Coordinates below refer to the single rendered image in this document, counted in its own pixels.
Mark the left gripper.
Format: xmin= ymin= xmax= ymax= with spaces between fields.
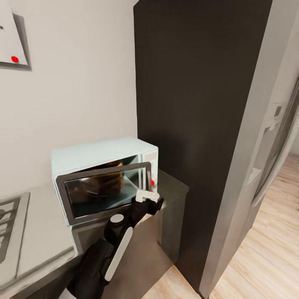
xmin=131 ymin=197 xmax=164 ymax=218

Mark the popcorn bag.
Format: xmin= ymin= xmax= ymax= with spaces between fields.
xmin=81 ymin=160 xmax=123 ymax=172

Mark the microwave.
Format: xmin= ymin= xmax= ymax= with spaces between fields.
xmin=50 ymin=136 xmax=158 ymax=226

